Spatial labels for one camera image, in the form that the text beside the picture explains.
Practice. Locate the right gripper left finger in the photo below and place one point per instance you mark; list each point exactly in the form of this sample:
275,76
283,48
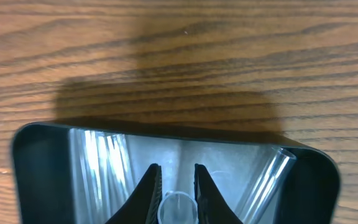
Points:
141,202

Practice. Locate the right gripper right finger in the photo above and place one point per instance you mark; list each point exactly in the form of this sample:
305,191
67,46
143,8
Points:
210,202

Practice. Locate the clear test tube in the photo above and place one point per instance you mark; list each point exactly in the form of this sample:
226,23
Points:
87,168
269,183
117,165
179,199

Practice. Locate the black tray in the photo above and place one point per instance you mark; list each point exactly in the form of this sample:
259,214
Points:
42,174

